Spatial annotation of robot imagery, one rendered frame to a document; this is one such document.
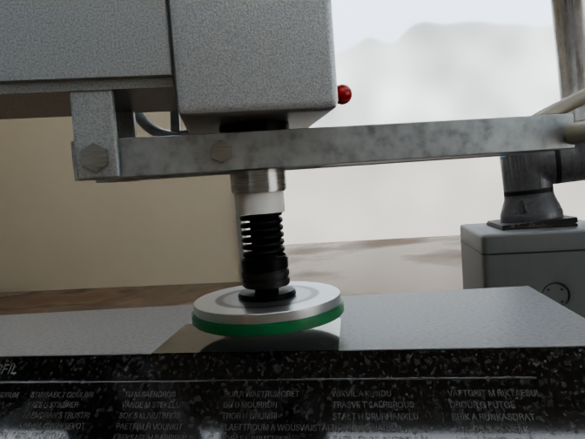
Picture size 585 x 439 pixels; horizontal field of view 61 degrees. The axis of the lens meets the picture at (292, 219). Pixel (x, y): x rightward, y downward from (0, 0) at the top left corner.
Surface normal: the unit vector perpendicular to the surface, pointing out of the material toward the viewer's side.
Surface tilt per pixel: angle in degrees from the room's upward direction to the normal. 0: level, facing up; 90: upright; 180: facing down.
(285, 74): 90
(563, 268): 90
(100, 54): 90
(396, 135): 90
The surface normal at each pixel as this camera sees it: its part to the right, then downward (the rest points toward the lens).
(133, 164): 0.15, 0.05
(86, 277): -0.15, 0.07
